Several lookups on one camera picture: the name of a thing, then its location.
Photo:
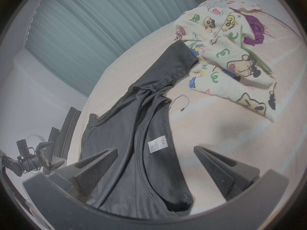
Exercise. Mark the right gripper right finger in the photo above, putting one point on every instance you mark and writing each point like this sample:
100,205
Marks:
223,171

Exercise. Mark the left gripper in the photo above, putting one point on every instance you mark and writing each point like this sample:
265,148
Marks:
45,160

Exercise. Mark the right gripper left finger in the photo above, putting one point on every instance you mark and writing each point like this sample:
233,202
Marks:
91,171

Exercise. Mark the black T-shirt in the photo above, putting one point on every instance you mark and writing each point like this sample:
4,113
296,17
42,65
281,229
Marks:
144,118

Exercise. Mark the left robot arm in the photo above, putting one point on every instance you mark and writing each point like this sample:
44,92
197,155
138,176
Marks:
27,163

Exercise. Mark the bed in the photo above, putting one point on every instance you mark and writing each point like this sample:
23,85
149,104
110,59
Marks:
215,133

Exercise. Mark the white printed pyjama top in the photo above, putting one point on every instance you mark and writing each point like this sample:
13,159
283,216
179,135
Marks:
227,51

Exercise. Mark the purple garment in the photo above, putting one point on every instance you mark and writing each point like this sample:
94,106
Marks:
254,30

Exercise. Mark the white printed pillow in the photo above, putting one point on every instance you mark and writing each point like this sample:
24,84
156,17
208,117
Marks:
223,1

